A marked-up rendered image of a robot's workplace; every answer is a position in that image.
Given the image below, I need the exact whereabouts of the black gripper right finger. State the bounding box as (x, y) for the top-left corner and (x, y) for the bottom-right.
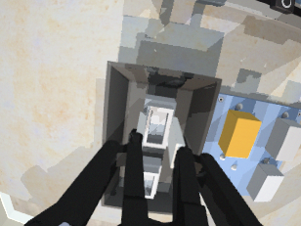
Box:
(167, 117), (263, 226)

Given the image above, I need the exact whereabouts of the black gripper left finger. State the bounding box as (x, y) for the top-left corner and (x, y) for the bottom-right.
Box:
(23, 112), (150, 226)

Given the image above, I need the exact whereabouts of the yellow-orange block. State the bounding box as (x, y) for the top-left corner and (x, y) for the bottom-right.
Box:
(218, 110), (262, 158)

